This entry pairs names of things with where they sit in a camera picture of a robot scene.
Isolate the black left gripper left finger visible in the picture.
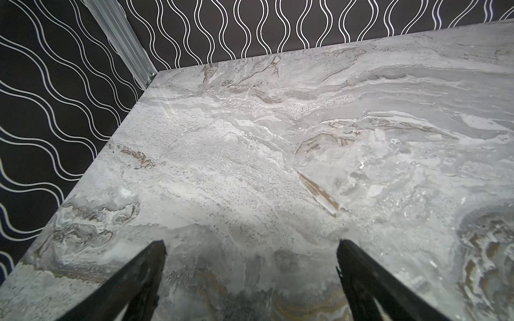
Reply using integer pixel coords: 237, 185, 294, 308
59, 240, 166, 320

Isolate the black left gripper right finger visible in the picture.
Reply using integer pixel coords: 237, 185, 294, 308
337, 239, 448, 320

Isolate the aluminium corner frame post left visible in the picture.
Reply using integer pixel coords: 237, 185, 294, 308
83, 0, 157, 90

